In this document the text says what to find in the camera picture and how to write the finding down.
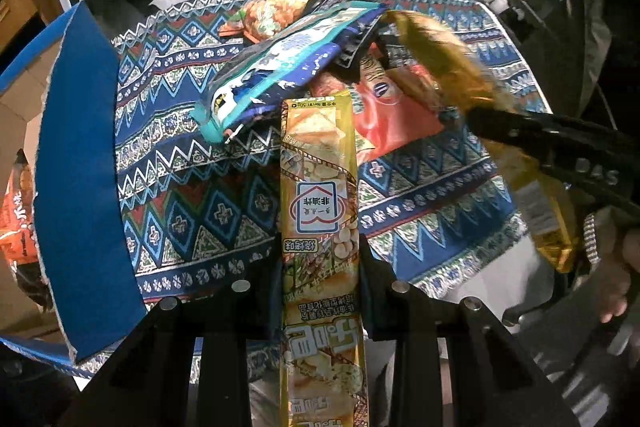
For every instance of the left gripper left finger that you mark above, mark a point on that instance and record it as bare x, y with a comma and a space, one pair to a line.
248, 308

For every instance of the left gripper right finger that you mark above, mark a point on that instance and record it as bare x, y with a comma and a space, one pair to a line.
392, 308

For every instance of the yellow long cracker pack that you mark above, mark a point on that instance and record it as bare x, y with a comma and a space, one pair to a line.
323, 372

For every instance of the red-orange snack bag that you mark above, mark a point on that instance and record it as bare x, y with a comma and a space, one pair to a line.
391, 107

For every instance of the gold foil snack bag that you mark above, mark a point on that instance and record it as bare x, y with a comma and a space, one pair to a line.
465, 83

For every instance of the teal white snack bag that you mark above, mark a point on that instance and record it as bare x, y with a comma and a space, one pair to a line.
254, 83

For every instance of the orange snack bag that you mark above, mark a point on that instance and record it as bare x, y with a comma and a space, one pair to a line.
18, 241

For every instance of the person's right hand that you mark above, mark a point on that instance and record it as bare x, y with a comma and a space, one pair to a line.
617, 242

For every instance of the blue patterned tablecloth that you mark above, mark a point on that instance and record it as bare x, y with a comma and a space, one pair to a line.
197, 214

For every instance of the blue-rimmed cardboard box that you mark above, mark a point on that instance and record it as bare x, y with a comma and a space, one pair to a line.
58, 102

